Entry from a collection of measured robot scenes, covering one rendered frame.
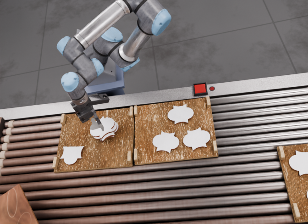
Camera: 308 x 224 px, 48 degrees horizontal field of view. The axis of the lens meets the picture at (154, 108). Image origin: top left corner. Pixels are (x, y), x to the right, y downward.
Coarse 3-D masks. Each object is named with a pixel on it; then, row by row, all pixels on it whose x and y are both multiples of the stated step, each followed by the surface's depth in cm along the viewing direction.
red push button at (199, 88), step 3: (198, 84) 191; (201, 84) 191; (204, 84) 190; (195, 87) 190; (198, 87) 190; (201, 87) 190; (204, 87) 189; (195, 90) 189; (198, 90) 189; (201, 90) 188; (204, 90) 188; (195, 93) 188
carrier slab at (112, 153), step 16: (96, 112) 192; (112, 112) 190; (128, 112) 188; (64, 128) 190; (80, 128) 188; (128, 128) 182; (64, 144) 183; (80, 144) 182; (96, 144) 180; (112, 144) 178; (128, 144) 176; (80, 160) 176; (96, 160) 174; (112, 160) 173
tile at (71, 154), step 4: (64, 148) 181; (68, 148) 180; (72, 148) 180; (76, 148) 179; (80, 148) 179; (64, 152) 179; (68, 152) 179; (72, 152) 178; (76, 152) 178; (80, 152) 177; (64, 156) 178; (68, 156) 177; (72, 156) 177; (76, 156) 177; (80, 156) 176; (64, 160) 176; (68, 160) 176; (72, 160) 176; (76, 160) 175; (68, 164) 175; (72, 164) 175
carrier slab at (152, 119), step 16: (144, 112) 186; (160, 112) 184; (208, 112) 179; (144, 128) 180; (160, 128) 179; (176, 128) 177; (192, 128) 175; (208, 128) 174; (144, 144) 175; (208, 144) 168; (144, 160) 170; (160, 160) 168; (176, 160) 167
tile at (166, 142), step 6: (162, 132) 176; (156, 138) 174; (162, 138) 174; (168, 138) 173; (174, 138) 172; (156, 144) 172; (162, 144) 172; (168, 144) 171; (174, 144) 170; (162, 150) 170; (168, 150) 169
